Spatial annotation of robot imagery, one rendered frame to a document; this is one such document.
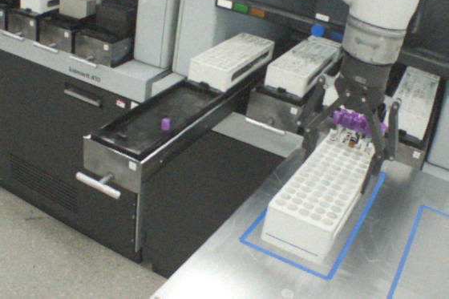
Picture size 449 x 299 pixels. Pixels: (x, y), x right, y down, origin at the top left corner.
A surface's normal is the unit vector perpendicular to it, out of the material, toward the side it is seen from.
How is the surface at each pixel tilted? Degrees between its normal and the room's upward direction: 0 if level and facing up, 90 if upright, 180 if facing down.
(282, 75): 90
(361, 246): 0
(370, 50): 90
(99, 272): 0
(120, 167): 90
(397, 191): 0
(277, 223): 90
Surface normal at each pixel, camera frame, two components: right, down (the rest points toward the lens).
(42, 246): 0.15, -0.87
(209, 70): -0.44, 0.37
